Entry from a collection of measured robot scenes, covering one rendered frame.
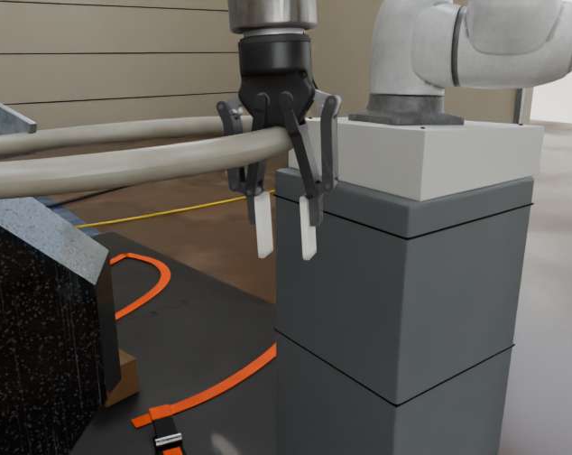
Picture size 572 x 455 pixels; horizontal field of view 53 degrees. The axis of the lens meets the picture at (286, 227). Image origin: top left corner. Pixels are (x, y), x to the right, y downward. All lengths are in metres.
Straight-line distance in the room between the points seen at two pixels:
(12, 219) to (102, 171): 0.77
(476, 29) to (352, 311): 0.58
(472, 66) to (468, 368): 0.63
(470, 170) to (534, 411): 1.03
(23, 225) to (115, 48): 5.88
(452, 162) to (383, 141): 0.13
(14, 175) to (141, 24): 6.72
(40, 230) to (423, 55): 0.84
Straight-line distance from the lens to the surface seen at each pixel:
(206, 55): 7.57
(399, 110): 1.19
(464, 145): 1.12
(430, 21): 1.19
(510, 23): 1.13
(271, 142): 0.57
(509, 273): 1.34
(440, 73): 1.19
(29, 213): 1.29
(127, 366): 1.89
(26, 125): 0.94
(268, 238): 0.65
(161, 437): 1.70
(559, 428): 1.95
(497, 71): 1.17
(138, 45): 7.17
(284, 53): 0.58
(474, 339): 1.31
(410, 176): 1.05
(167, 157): 0.50
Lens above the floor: 1.06
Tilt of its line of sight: 17 degrees down
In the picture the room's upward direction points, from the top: straight up
